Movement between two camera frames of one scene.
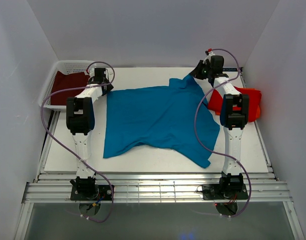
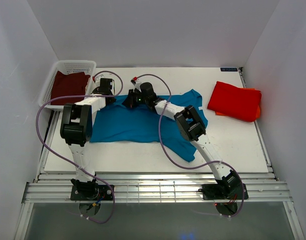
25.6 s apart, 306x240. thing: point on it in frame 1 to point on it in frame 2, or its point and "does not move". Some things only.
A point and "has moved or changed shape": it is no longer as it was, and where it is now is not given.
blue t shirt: (175, 117) has moved or changed shape
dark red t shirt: (64, 81) does not move
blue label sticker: (229, 69) does not move
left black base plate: (105, 191) does not move
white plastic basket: (65, 67) does not move
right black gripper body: (211, 70) to (136, 99)
